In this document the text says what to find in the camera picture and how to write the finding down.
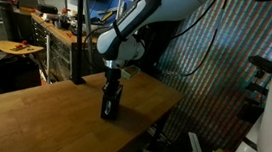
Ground olive wrist camera block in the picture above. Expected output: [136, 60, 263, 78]
[119, 64, 142, 81]

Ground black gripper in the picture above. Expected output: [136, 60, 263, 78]
[103, 66, 124, 91]

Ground small red tools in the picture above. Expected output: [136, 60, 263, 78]
[11, 38, 31, 54]

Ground black vertical pole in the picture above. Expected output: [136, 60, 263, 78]
[68, 0, 95, 86]

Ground black camera on stand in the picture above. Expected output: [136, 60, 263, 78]
[241, 55, 272, 126]

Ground black hanging cable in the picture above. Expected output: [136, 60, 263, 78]
[171, 0, 224, 46]
[178, 23, 220, 80]

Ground white plastic bar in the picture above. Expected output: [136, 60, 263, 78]
[186, 130, 209, 152]

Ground black perforated box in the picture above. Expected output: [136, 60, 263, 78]
[100, 82, 124, 122]

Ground black storage bin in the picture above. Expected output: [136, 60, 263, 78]
[0, 54, 45, 95]

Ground wooden top workbench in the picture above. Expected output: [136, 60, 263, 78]
[24, 10, 102, 86]

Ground round wooden stool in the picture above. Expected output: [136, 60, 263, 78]
[0, 38, 46, 59]

